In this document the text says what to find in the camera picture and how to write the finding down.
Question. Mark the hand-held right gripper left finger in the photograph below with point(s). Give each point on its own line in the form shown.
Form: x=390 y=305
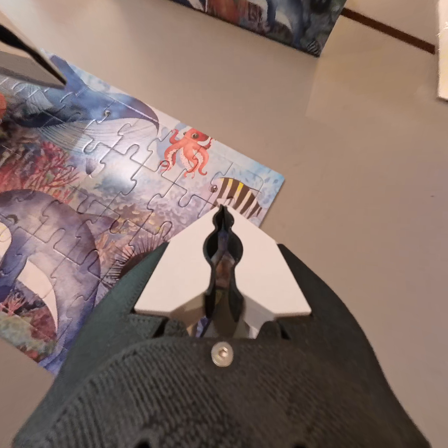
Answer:
x=178 y=273

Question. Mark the instruction sheet in plastic sleeve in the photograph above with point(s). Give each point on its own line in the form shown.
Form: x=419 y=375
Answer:
x=441 y=52

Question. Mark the assembled sea jigsaw puzzle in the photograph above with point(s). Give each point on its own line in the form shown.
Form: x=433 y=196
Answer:
x=122 y=168

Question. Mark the illustrated puzzle box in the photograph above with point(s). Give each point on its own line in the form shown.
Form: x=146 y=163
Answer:
x=280 y=21

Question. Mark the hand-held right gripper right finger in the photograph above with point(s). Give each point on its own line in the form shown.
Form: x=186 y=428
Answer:
x=269 y=276

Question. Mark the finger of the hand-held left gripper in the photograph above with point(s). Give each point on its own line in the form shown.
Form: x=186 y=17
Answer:
x=24 y=43
x=24 y=68

